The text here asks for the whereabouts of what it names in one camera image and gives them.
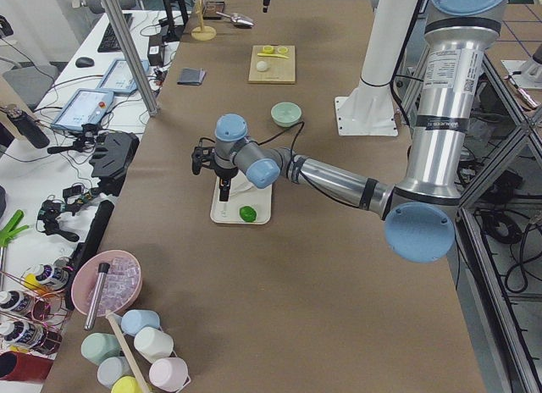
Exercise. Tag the pink cup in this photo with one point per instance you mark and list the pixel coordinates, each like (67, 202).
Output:
(169, 374)

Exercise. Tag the wooden mug tree stand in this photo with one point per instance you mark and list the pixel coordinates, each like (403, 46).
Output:
(202, 32)

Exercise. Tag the yellow cup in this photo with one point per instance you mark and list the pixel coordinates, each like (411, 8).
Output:
(126, 384)

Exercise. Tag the mint green bowl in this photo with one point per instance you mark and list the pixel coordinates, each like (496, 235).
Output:
(286, 114)

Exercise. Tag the steel muddler black tip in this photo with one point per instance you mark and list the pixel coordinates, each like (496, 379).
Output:
(96, 298)

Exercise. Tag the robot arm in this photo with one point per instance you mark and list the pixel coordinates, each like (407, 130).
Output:
(418, 212)

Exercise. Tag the light blue cup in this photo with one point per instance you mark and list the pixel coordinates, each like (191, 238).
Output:
(134, 320)

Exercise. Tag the white cup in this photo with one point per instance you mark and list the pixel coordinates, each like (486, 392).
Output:
(153, 344)

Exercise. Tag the yellow plastic knife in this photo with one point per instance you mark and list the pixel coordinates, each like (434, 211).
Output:
(273, 55)

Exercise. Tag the black computer mouse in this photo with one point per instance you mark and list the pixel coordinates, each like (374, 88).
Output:
(84, 62)

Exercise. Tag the black keyboard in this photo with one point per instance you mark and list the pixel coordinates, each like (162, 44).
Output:
(109, 42)

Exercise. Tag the white ceramic spoon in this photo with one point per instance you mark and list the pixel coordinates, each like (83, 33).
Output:
(241, 188)

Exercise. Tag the beige rabbit tray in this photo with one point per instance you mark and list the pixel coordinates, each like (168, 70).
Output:
(228, 212)

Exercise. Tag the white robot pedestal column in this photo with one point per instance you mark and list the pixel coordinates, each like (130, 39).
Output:
(391, 23)

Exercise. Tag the aluminium frame post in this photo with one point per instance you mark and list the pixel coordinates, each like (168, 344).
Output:
(128, 48)

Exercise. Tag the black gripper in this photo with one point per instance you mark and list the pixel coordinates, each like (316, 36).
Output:
(223, 174)

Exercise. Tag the grey blue cup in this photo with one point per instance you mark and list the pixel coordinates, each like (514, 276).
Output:
(111, 370)

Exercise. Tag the white steamed bun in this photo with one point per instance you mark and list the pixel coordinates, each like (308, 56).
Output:
(262, 66)

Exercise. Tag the mint green cup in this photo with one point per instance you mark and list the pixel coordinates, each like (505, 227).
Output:
(97, 347)

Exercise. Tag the grey folded cloth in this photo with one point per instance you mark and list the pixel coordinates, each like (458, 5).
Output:
(191, 77)

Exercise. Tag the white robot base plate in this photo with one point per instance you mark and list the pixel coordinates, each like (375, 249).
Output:
(354, 117)

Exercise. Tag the metal ice scoop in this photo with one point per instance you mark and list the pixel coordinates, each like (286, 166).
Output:
(238, 20)

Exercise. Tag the bamboo cutting board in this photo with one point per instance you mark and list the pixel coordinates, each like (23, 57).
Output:
(281, 71)

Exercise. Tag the green lime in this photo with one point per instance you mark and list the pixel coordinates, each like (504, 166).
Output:
(248, 214)

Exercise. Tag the pink ice bowl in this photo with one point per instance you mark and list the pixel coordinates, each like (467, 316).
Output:
(123, 283)

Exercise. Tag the tea bottle with label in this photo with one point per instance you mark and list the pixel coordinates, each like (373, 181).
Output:
(50, 276)

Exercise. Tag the copper wire bottle rack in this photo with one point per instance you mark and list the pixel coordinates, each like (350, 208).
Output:
(50, 310)

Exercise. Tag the blue teach pendant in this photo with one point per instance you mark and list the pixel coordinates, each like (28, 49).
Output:
(118, 78)
(86, 106)

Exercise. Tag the white wire cup rack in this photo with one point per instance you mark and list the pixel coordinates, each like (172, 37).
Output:
(167, 372)

